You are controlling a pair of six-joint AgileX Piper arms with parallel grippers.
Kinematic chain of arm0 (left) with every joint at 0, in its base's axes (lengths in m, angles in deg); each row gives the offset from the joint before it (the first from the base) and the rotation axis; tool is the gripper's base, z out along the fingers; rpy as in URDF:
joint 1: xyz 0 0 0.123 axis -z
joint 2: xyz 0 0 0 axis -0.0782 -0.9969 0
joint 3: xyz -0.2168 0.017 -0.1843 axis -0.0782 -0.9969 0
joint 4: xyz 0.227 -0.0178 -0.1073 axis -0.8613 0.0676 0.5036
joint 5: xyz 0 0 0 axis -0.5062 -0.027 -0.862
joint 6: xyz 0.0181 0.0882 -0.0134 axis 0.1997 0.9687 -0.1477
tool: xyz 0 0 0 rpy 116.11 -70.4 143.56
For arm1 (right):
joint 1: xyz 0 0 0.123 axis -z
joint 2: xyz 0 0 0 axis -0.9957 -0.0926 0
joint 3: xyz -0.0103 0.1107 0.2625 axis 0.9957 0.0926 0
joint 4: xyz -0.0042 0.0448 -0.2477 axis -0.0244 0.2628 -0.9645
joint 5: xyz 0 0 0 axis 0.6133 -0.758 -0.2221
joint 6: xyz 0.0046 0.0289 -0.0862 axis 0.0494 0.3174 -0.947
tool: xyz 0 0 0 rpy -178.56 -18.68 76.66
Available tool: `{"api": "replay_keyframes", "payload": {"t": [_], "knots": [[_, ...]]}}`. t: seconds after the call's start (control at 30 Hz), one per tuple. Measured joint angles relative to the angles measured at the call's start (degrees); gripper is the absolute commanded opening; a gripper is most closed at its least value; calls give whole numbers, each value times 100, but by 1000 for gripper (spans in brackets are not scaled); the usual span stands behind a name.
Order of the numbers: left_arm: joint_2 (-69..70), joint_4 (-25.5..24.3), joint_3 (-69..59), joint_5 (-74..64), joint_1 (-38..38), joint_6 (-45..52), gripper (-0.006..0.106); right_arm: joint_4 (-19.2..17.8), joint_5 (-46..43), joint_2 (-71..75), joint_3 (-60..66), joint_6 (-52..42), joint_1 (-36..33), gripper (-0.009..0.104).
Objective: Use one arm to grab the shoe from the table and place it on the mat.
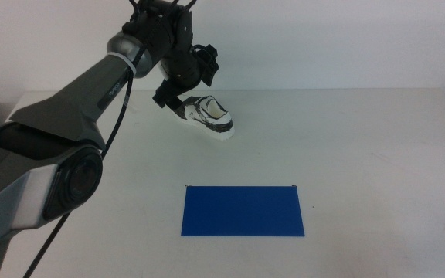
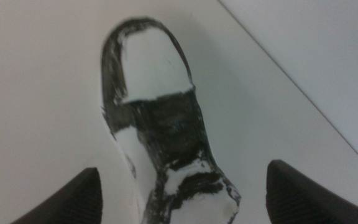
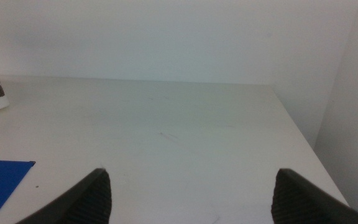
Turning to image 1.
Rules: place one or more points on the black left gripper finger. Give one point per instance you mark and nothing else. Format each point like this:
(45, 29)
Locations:
(177, 106)

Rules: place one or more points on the white and black toy shoe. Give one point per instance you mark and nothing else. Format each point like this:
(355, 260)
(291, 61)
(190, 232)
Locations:
(215, 123)

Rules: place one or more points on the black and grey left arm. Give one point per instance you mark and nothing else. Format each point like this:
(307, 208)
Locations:
(72, 108)

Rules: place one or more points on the blue rectangular mat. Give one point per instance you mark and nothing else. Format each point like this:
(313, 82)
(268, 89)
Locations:
(245, 212)

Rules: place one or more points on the white zip tie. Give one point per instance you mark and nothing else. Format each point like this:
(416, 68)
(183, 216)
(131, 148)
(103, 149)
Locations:
(128, 62)

